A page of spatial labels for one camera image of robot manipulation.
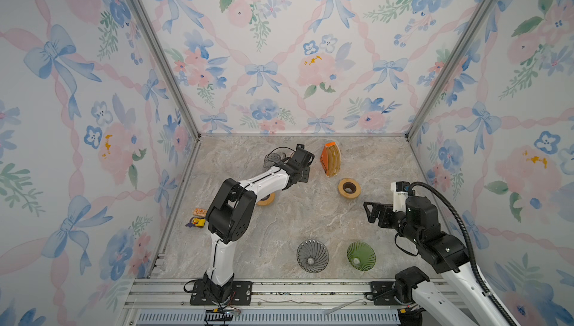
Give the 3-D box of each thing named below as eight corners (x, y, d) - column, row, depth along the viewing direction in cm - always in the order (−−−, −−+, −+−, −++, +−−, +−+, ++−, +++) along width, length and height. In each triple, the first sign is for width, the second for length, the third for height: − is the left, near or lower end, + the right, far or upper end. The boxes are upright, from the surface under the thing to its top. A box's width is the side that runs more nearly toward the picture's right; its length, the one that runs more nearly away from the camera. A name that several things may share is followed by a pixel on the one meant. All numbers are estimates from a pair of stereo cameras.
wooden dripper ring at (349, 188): (339, 198, 99) (340, 195, 97) (337, 181, 105) (338, 178, 103) (360, 198, 99) (362, 195, 97) (357, 181, 105) (358, 178, 103)
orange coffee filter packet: (321, 176, 106) (324, 165, 99) (319, 154, 114) (321, 142, 108) (339, 176, 106) (343, 165, 99) (335, 154, 114) (338, 142, 108)
